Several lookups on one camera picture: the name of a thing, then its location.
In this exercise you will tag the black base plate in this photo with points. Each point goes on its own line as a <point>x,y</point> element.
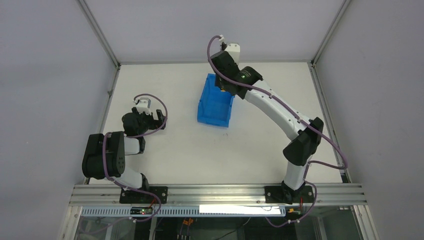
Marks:
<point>134,197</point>
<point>274,194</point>

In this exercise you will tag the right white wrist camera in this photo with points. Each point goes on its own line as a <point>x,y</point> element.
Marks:
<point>233,50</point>

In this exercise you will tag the aluminium front rail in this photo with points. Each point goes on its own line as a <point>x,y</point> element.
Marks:
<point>326,194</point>

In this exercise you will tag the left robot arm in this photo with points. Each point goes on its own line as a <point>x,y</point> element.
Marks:
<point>105,154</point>

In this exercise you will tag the blue plastic bin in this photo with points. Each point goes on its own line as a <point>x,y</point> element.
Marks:
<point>214,106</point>

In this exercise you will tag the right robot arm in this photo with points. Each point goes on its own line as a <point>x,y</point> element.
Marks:
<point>304,133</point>

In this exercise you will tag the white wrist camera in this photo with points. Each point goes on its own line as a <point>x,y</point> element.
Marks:
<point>233,50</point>
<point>143,105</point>

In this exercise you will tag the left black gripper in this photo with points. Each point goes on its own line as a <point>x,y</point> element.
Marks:
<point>151,120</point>

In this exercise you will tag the green circuit board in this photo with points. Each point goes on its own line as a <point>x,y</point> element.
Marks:
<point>141,211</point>

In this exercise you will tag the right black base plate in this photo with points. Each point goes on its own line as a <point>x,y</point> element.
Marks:
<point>274,194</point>

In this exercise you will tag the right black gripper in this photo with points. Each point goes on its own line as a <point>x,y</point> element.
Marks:
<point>224,85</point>

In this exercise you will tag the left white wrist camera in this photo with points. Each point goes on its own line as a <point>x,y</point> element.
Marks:
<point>143,105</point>

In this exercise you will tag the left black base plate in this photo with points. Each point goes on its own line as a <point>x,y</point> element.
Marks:
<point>134,197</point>

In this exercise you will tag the white slotted cable duct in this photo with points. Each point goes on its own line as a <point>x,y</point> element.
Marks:
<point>189,211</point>

